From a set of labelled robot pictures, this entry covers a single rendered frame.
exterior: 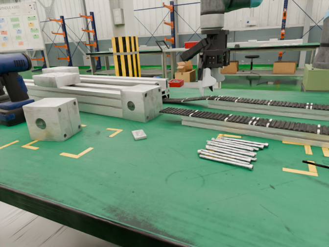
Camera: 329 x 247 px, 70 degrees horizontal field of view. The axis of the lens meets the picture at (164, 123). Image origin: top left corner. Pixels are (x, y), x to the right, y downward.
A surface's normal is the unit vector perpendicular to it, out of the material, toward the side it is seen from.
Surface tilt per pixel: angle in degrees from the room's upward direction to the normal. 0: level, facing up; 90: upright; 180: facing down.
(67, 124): 90
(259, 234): 0
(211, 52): 90
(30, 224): 0
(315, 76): 90
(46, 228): 0
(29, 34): 90
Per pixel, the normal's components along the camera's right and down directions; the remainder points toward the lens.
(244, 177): -0.06, -0.94
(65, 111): 0.97, 0.03
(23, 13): -0.08, 0.34
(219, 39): -0.54, 0.31
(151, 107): 0.84, 0.14
